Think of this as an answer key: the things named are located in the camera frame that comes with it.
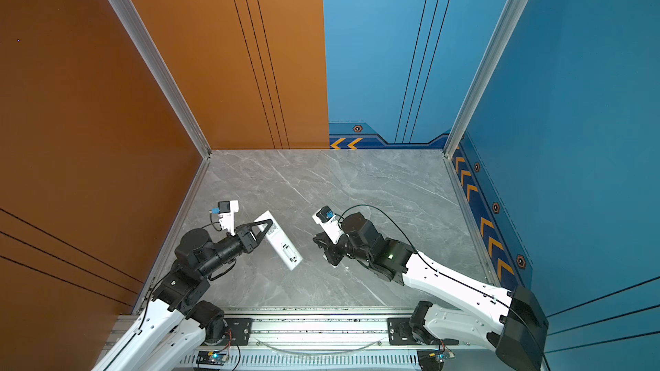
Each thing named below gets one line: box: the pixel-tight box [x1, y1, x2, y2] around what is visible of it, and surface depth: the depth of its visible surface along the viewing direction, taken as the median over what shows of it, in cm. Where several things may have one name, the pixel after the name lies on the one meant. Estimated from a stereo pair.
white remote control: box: [254, 210, 304, 272], surface depth 72 cm
